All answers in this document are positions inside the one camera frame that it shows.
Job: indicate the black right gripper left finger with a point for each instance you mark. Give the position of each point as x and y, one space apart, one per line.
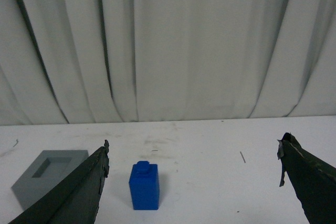
76 198

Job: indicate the blue block part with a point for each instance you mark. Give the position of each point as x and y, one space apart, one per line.
144 186

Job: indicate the gray square base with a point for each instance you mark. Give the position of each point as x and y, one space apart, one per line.
44 173

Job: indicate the white curtain backdrop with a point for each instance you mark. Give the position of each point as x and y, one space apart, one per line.
98 61

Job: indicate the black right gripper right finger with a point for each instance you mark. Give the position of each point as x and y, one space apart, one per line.
312 179

